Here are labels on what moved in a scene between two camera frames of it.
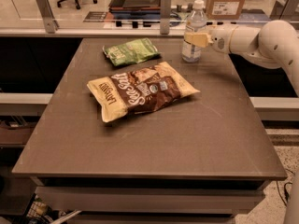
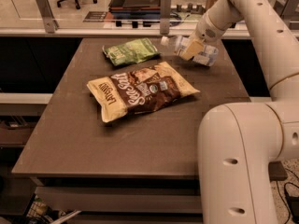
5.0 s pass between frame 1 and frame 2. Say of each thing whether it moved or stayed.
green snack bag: stayed
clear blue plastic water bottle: moved
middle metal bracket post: stayed
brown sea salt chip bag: stayed
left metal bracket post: stayed
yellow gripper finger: moved
